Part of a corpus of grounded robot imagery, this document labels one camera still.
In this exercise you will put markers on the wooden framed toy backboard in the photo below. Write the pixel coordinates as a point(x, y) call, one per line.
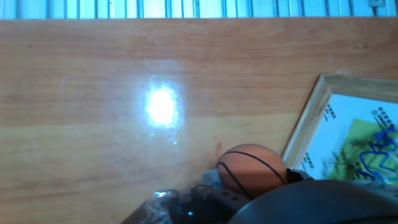
point(311, 118)

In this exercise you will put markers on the gripper left finger with grey pad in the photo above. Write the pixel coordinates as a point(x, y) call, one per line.
point(217, 199)

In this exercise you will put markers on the small orange basketball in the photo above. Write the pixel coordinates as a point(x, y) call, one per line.
point(252, 168)

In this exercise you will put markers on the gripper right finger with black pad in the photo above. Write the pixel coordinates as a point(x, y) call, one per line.
point(295, 175)

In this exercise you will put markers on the red white blue net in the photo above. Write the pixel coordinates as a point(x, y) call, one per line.
point(377, 155)

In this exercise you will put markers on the large varnished wooden board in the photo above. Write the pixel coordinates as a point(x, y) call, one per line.
point(77, 93)

